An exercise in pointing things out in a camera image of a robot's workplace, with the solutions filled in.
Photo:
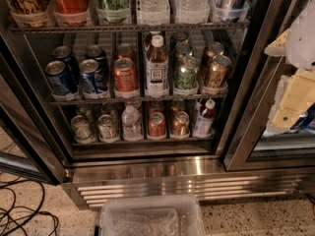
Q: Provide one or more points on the silver green can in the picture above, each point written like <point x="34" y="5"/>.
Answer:
<point x="82" y="130"/>
<point x="107" y="129"/>

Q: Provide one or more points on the top wire shelf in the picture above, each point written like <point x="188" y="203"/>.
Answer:
<point x="131" y="28"/>

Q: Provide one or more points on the yellow orange can top shelf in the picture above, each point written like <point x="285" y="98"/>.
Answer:
<point x="30" y="13"/>

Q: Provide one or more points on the open fridge door left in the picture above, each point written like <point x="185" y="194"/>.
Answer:
<point x="24" y="126"/>

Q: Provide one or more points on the wire shelf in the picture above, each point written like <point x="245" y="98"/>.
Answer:
<point x="131" y="28"/>
<point x="144" y="98"/>

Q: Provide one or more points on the gold can back middle shelf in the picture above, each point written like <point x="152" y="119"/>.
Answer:
<point x="211" y="50"/>

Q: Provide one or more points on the tea bottle front white cap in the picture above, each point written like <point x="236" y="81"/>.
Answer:
<point x="157" y="68"/>

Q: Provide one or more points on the right glass fridge door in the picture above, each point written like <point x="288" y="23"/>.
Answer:
<point x="247" y="148"/>

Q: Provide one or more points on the orange can bottom shelf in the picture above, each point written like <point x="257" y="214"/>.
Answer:
<point x="157" y="128"/>

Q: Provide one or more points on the clear water bottle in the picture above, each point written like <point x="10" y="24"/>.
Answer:
<point x="153" y="12"/>
<point x="191" y="11"/>

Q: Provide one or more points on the silver green can bottom left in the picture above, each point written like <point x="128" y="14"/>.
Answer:
<point x="82" y="130"/>

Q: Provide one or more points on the orange can back middle shelf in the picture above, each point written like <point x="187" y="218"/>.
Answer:
<point x="125" y="50"/>

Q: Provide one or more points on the gold can front middle shelf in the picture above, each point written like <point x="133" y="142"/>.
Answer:
<point x="216" y="72"/>

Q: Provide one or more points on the green can front middle shelf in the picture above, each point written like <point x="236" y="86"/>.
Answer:
<point x="186" y="76"/>

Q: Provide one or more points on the blue can front left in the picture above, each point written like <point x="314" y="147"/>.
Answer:
<point x="62" y="85"/>

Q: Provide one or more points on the orange can front middle shelf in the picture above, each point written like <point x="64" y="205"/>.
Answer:
<point x="125" y="78"/>

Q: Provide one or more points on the clear water bottle left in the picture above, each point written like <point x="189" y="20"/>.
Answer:
<point x="153" y="12"/>

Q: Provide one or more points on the blue pepsi can right fridge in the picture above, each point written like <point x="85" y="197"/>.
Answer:
<point x="309" y="123"/>

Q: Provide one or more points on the green can top shelf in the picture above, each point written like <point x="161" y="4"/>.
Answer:
<point x="113" y="11"/>

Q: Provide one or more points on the green can shelf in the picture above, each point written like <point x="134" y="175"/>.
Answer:
<point x="113" y="11"/>
<point x="178" y="37"/>
<point x="182" y="50"/>
<point x="186" y="76"/>

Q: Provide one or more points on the gold can shelf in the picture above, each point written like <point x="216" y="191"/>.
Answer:
<point x="211" y="50"/>
<point x="216" y="72"/>

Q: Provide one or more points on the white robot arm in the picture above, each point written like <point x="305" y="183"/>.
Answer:
<point x="295" y="94"/>

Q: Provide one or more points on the tea bottle behind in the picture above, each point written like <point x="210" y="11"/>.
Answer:
<point x="148" y="39"/>

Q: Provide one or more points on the copper can bottom shelf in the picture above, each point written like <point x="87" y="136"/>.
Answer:
<point x="180" y="125"/>

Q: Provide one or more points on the middle wire shelf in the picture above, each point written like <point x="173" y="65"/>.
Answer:
<point x="144" y="98"/>

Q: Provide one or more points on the clear plastic bin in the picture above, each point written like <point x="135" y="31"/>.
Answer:
<point x="174" y="215"/>

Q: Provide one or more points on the green can back middle shelf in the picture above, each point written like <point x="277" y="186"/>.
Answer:
<point x="178" y="37"/>

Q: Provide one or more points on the blue can back left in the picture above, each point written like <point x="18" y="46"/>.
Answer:
<point x="66" y="55"/>

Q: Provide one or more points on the small water bottle bottom shelf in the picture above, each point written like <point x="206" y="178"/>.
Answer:
<point x="131" y="124"/>

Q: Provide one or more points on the clear water bottle right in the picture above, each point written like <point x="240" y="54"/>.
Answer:
<point x="191" y="11"/>

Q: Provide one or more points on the stainless fridge base grille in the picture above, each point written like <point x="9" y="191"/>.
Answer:
<point x="89" y="186"/>

